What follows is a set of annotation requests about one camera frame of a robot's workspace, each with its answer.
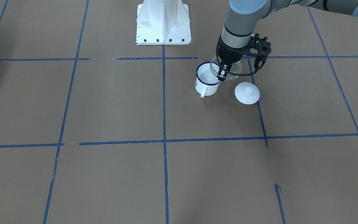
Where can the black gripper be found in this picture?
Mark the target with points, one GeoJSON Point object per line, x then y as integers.
{"type": "Point", "coordinates": [230, 55]}

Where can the white mug lid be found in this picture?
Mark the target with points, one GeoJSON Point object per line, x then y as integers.
{"type": "Point", "coordinates": [247, 93]}

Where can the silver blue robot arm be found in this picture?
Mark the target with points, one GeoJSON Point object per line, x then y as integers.
{"type": "Point", "coordinates": [238, 38]}

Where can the white enamel mug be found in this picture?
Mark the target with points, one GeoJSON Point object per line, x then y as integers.
{"type": "Point", "coordinates": [206, 83]}

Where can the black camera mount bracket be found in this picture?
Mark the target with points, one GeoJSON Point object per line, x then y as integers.
{"type": "Point", "coordinates": [260, 49]}

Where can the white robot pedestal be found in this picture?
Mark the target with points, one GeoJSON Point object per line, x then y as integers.
{"type": "Point", "coordinates": [162, 22]}

